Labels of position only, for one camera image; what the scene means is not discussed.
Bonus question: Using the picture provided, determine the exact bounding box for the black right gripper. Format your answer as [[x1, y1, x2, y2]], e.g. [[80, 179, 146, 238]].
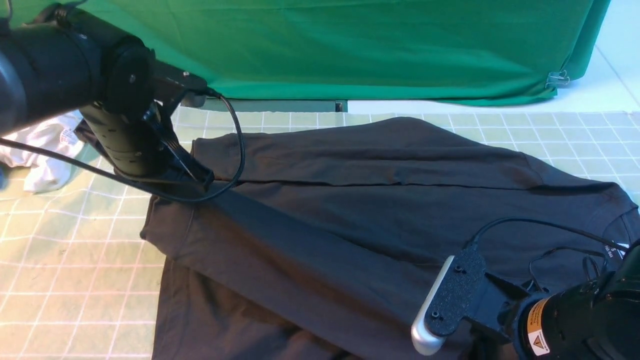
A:
[[462, 272, 531, 360]]

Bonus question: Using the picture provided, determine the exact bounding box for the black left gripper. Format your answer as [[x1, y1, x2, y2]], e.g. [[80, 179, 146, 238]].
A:
[[115, 102, 214, 192]]

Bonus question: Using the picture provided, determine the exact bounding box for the dark gray long-sleeve top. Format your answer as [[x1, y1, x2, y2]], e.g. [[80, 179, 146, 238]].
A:
[[141, 117, 639, 360]]

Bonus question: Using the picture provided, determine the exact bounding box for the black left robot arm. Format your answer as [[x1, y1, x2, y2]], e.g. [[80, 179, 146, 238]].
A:
[[0, 3, 214, 192]]

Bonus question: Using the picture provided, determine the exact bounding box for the dark green metal bar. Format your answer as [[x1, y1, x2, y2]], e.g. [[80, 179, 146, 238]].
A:
[[228, 99, 348, 113]]

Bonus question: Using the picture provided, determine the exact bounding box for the crumpled white shirt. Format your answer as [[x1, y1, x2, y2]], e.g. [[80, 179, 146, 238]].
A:
[[0, 111, 86, 195]]

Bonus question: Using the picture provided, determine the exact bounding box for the light green checkered tablecloth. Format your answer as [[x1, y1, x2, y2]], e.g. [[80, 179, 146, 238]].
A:
[[0, 111, 640, 360]]

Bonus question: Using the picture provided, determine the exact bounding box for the silver binder clip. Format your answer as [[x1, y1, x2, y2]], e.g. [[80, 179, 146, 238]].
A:
[[545, 70, 571, 89]]

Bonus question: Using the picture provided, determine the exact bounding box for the green backdrop cloth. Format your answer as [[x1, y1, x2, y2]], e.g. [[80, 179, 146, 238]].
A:
[[10, 0, 612, 107]]

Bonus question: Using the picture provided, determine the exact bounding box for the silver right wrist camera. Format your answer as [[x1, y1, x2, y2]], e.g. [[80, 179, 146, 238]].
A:
[[411, 245, 486, 356]]

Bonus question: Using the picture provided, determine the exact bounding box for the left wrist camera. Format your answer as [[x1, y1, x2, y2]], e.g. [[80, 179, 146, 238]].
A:
[[152, 59, 208, 109]]

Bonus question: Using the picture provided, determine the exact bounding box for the black right camera cable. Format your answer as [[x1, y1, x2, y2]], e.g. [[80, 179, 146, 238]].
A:
[[467, 217, 631, 296]]

